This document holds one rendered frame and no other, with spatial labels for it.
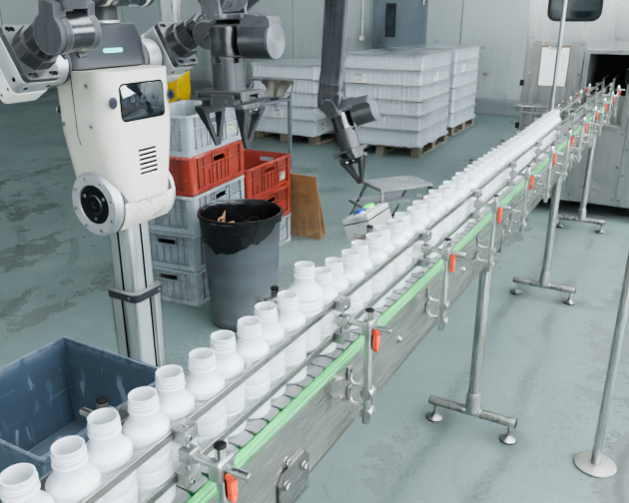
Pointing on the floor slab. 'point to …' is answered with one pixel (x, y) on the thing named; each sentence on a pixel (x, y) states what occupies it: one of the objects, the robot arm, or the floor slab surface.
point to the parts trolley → (288, 119)
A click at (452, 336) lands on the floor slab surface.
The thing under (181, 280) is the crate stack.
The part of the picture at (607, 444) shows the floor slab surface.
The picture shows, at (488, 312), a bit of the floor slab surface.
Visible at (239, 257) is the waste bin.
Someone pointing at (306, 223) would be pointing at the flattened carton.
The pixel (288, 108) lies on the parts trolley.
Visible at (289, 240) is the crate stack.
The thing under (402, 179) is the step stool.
